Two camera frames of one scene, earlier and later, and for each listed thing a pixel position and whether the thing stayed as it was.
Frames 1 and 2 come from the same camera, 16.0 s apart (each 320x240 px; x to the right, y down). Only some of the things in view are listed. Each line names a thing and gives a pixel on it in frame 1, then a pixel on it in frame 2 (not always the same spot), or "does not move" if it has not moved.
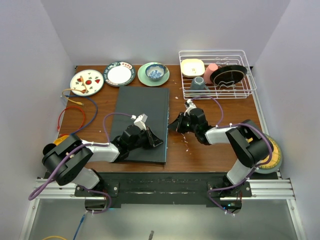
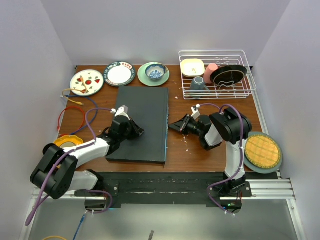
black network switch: (153, 101) does not move
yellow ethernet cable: (79, 103) does not move
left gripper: (152, 140) → (136, 131)
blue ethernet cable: (96, 113) does not move
